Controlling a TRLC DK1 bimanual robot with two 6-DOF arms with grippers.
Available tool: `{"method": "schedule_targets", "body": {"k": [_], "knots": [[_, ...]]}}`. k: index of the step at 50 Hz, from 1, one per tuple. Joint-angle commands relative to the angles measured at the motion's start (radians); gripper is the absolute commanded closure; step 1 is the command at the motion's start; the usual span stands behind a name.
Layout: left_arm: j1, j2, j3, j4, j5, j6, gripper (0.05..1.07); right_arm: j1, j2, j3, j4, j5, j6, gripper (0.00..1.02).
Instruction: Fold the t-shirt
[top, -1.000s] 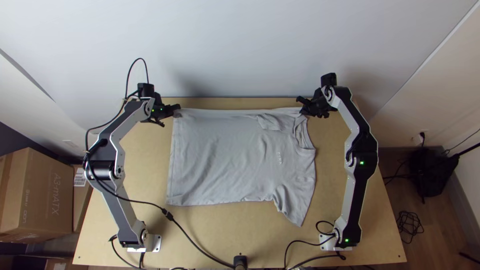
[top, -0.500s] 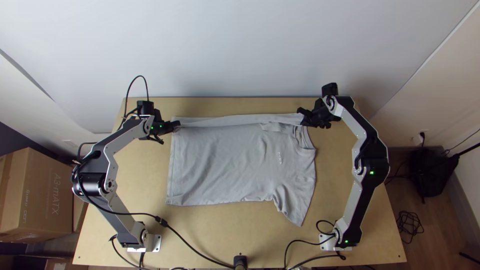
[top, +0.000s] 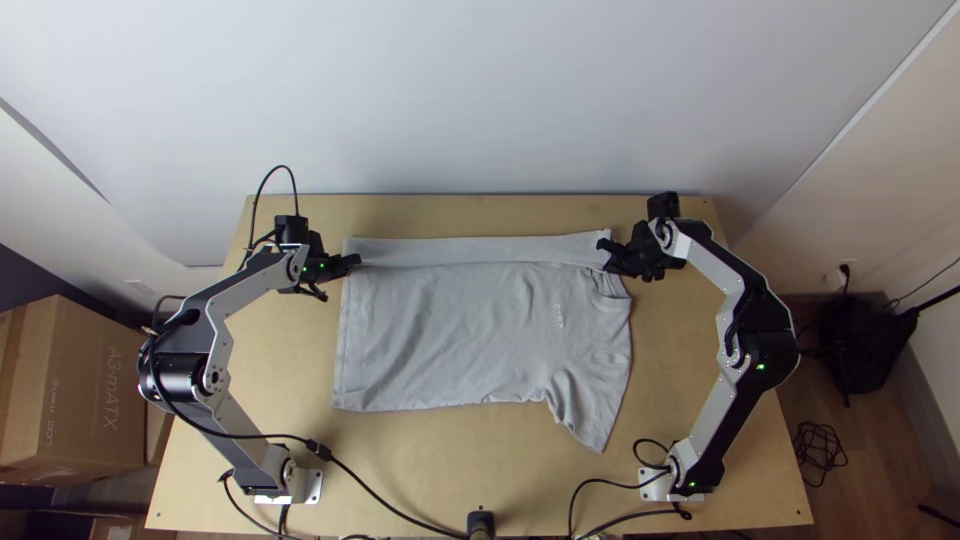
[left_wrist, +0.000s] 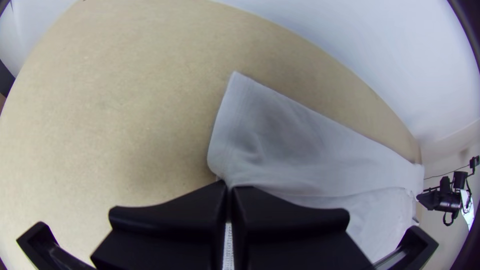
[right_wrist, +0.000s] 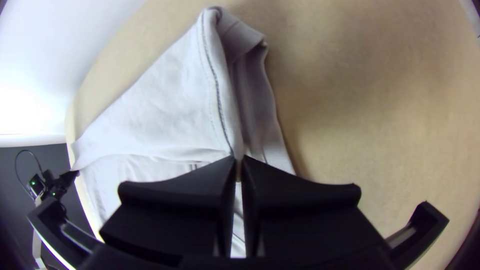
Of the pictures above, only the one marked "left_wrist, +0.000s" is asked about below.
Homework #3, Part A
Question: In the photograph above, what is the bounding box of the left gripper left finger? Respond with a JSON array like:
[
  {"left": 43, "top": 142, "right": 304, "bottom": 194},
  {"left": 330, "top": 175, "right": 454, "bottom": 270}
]
[{"left": 89, "top": 179, "right": 229, "bottom": 270}]

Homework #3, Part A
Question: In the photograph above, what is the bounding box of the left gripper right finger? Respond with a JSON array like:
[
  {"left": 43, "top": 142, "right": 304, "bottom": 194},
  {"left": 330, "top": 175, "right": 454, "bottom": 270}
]
[{"left": 228, "top": 185, "right": 374, "bottom": 270}]

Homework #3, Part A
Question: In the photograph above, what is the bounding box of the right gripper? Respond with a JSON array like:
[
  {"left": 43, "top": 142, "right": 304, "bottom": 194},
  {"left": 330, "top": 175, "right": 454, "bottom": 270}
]
[{"left": 416, "top": 176, "right": 463, "bottom": 214}]

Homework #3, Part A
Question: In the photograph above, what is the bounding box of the grey t-shirt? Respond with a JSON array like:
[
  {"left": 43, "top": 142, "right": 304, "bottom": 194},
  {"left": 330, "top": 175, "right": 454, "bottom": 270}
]
[{"left": 206, "top": 71, "right": 427, "bottom": 270}]

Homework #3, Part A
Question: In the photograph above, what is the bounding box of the black cable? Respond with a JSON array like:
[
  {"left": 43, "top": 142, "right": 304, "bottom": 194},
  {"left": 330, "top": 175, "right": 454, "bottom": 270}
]
[{"left": 442, "top": 210, "right": 461, "bottom": 227}]

